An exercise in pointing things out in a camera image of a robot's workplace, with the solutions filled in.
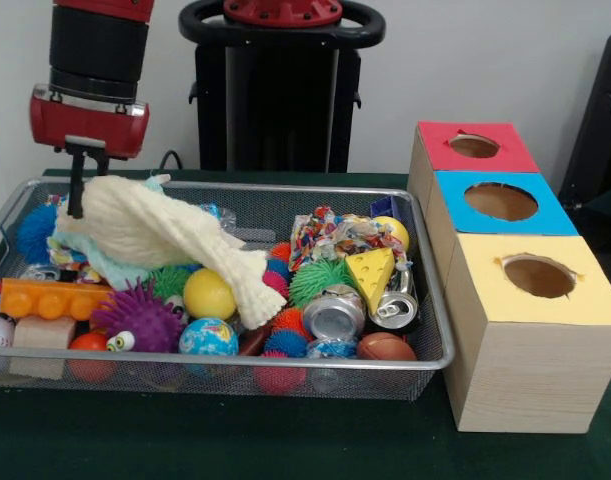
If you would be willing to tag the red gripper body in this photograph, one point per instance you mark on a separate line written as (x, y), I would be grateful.
(90, 127)

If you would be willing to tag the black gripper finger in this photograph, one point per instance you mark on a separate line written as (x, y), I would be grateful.
(103, 167)
(76, 185)

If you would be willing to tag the cream waffle cloth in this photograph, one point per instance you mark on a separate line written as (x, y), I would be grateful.
(150, 230)

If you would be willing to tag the light blue waffle cloth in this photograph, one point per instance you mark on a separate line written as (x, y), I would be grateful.
(115, 272)

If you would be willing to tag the silver mesh bin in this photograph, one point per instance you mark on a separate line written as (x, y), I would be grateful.
(385, 385)

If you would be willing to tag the wooden box with three holes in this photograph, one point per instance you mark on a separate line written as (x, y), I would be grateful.
(525, 370)

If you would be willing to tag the orange toy building brick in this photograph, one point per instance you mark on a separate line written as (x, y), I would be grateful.
(50, 302)

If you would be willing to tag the purple spiky monster toy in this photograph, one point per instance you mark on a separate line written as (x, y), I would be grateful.
(142, 320)

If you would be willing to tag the yellow smiley ball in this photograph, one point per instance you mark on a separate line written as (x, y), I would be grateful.
(209, 295)

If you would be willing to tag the globe print ball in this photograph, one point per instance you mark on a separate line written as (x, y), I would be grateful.
(208, 337)

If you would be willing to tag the green spiky ball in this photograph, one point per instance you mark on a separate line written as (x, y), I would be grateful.
(317, 280)

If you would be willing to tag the crushed silver can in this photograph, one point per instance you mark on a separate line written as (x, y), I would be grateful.
(335, 315)

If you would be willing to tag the yellow cheese wedge toy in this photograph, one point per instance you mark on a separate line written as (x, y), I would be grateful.
(372, 277)

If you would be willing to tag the brown toy football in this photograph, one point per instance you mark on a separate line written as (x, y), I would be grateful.
(385, 347)

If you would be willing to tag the black upright panel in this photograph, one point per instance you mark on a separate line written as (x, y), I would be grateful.
(600, 125)

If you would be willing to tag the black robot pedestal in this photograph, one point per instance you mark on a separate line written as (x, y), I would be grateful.
(280, 100)

